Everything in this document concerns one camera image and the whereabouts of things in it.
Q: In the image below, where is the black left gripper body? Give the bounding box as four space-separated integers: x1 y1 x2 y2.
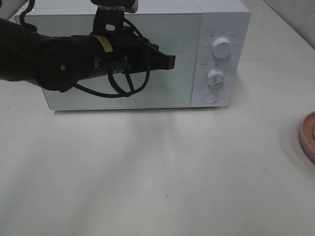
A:
91 6 159 73

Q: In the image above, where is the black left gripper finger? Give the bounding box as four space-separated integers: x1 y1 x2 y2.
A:
149 53 176 70

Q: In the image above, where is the white microwave knob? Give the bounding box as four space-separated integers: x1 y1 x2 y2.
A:
207 69 225 87
211 36 232 59

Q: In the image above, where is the pink round plate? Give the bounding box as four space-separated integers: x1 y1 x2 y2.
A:
299 112 315 164

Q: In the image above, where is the white microwave door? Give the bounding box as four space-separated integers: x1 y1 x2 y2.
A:
26 13 201 110

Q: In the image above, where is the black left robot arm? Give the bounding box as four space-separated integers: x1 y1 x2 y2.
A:
0 1 176 98

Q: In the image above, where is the white microwave oven body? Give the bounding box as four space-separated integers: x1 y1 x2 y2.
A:
25 0 251 109

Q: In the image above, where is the round white door button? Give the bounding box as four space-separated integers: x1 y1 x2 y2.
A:
203 92 219 104

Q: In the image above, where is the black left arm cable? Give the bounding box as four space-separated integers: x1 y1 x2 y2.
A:
18 0 151 97

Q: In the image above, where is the black grey left wrist camera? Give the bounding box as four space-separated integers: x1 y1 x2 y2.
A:
91 0 138 13

